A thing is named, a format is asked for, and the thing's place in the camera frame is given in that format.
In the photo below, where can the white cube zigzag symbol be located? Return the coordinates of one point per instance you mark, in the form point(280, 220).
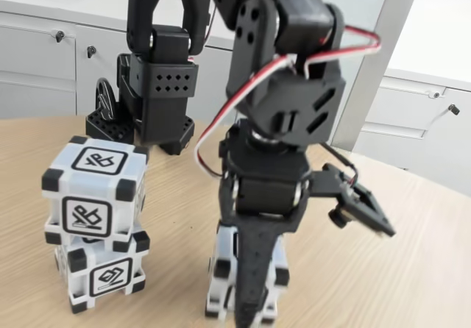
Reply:
point(221, 239)

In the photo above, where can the white cube crossed symbol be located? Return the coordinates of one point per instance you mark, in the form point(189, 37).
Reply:
point(92, 186)

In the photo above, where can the black table clamp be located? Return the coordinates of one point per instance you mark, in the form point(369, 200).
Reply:
point(110, 131)

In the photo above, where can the grey metal pillar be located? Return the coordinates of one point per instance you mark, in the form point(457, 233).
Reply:
point(364, 96)

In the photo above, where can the white cube folder symbol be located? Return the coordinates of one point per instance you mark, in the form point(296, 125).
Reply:
point(110, 276)

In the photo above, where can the white drawer cabinet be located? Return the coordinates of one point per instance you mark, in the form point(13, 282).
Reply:
point(404, 111)

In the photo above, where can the black cabinet key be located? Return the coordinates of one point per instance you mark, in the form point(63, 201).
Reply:
point(90, 51)
point(453, 109)
point(59, 35)

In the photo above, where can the white low cabinet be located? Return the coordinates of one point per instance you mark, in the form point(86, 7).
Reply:
point(37, 67)

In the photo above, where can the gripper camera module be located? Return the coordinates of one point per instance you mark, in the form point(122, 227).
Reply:
point(368, 210)

